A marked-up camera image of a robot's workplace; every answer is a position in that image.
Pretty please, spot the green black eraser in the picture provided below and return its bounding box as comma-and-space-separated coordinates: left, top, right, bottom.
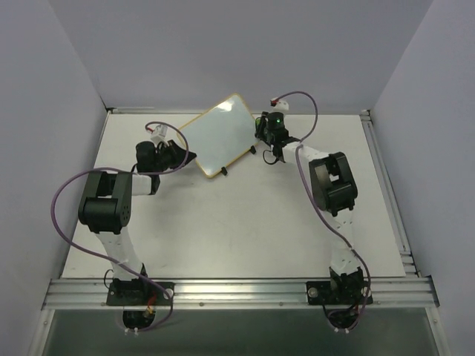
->
255, 116, 266, 140

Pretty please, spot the yellow framed whiteboard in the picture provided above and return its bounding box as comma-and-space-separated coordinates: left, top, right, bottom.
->
179, 93, 258, 179

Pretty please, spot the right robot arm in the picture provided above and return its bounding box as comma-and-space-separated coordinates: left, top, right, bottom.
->
177, 102, 366, 283

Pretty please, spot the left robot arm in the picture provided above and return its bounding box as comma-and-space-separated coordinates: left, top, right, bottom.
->
79, 140, 197, 282

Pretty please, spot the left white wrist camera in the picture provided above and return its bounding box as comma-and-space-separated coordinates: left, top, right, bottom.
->
151, 125, 167, 145

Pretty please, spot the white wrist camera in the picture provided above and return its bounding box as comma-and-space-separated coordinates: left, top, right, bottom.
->
270, 98, 289, 113
151, 125, 167, 145

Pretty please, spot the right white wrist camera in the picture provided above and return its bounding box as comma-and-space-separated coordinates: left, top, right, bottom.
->
270, 98, 289, 113

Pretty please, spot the aluminium back rail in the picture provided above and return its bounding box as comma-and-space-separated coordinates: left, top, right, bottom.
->
108, 107, 371, 116

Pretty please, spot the aluminium rail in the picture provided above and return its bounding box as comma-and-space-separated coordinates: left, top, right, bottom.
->
359, 110, 421, 277
43, 277, 439, 311
108, 107, 371, 116

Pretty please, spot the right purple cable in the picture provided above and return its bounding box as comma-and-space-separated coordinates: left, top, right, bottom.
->
270, 90, 374, 331

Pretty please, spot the purple cable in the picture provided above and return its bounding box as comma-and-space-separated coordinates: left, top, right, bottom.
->
270, 90, 374, 331
50, 122, 190, 333

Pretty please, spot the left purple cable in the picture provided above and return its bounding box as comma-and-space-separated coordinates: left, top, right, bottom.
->
50, 122, 190, 333

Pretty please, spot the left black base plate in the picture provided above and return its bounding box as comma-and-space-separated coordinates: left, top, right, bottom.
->
105, 280, 174, 306

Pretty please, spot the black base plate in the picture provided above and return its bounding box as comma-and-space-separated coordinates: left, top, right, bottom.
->
105, 280, 174, 306
306, 280, 367, 306

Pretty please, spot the aluminium front rail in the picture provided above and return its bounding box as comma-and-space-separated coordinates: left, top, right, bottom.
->
43, 277, 439, 311

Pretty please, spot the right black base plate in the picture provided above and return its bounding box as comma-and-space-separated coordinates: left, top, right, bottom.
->
306, 280, 367, 306

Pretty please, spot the aluminium right side rail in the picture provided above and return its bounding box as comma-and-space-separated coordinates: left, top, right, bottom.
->
359, 110, 421, 277

